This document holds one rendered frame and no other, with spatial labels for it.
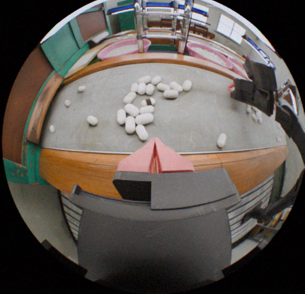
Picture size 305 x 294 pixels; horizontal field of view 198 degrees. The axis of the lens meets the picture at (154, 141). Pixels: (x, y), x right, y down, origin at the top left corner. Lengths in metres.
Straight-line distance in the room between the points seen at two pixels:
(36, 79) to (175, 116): 0.57
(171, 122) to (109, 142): 0.14
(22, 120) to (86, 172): 0.37
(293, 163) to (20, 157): 5.30
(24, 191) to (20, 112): 1.05
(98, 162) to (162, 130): 0.14
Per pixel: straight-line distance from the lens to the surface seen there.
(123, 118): 0.21
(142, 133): 0.19
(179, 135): 0.21
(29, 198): 1.46
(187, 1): 0.41
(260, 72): 0.25
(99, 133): 0.24
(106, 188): 0.20
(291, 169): 4.87
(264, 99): 0.26
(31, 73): 0.53
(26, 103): 0.49
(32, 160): 0.47
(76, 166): 0.24
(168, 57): 0.38
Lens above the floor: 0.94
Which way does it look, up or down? 76 degrees down
